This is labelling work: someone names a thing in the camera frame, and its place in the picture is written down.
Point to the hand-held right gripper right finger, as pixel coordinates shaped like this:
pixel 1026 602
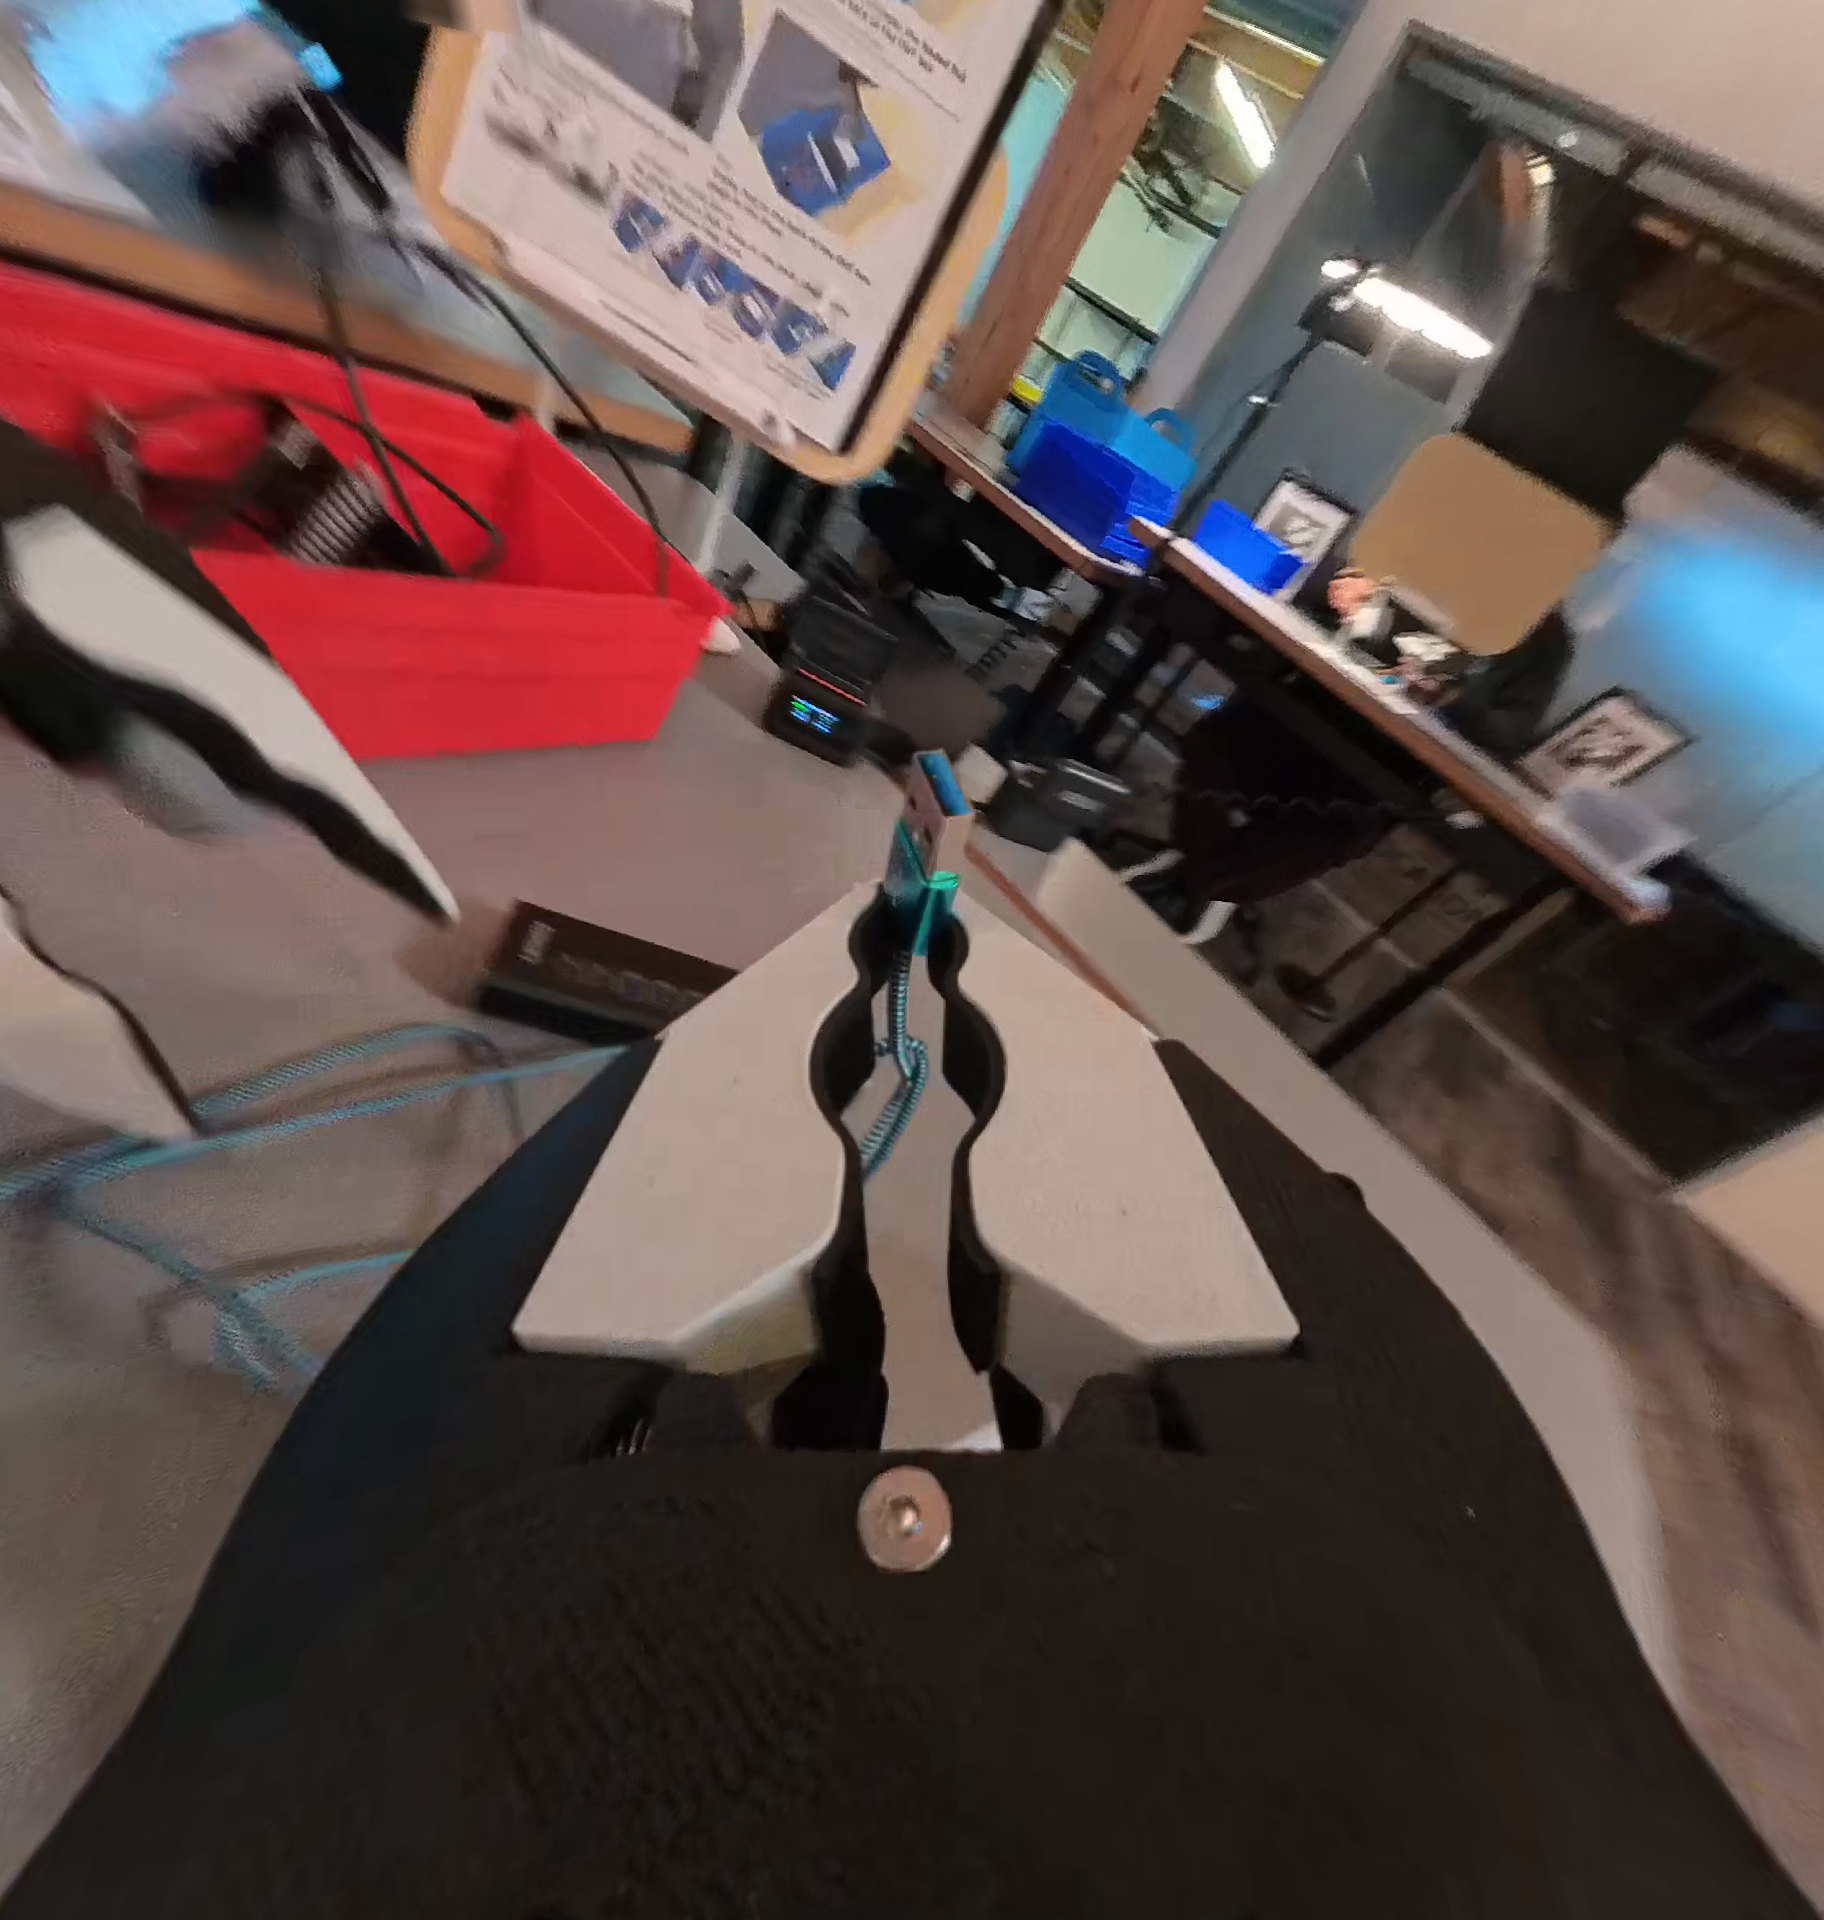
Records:
pixel 1122 1202

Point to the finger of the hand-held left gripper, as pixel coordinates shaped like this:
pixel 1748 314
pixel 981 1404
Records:
pixel 147 632
pixel 26 1007

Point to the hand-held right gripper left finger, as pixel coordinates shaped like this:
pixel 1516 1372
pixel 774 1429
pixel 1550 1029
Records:
pixel 702 1186

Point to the black usb hub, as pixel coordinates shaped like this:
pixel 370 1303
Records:
pixel 582 977

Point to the red plastic bin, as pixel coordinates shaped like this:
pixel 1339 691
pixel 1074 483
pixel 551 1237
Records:
pixel 476 646

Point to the black charger box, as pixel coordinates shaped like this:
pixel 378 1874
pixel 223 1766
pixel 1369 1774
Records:
pixel 1062 803

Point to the computer monitor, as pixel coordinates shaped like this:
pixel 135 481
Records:
pixel 176 76

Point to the black office chair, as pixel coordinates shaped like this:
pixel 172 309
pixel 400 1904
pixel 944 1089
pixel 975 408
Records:
pixel 1287 811

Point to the black label printer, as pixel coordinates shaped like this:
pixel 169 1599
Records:
pixel 831 683

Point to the small white object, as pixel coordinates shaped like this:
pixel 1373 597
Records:
pixel 718 636

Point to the long wooden desk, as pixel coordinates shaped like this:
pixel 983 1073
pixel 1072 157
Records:
pixel 1301 632

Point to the wide framed picture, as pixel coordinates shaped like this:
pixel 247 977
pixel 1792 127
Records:
pixel 1611 742

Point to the small blue plastic bin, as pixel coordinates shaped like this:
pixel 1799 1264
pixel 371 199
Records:
pixel 1251 543

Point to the instruction sheet on wooden board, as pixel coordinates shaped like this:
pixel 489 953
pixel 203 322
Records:
pixel 672 197

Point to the small framed picture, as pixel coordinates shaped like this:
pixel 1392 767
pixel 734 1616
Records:
pixel 1301 526

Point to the large blue plastic bin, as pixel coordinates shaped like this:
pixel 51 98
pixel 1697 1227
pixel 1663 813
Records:
pixel 1092 437

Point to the black floor lamp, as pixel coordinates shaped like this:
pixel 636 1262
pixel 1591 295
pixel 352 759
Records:
pixel 1347 307

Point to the wooden post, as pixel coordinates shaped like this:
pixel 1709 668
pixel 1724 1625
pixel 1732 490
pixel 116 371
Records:
pixel 1076 197

